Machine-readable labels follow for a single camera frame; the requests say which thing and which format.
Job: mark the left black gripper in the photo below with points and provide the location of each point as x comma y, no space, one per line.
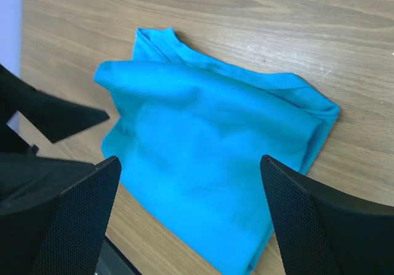
54,117

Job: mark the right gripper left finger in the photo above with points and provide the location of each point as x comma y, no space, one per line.
54,213

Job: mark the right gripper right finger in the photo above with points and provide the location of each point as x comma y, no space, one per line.
321,230

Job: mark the teal t shirt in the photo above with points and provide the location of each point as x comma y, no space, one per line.
190,136

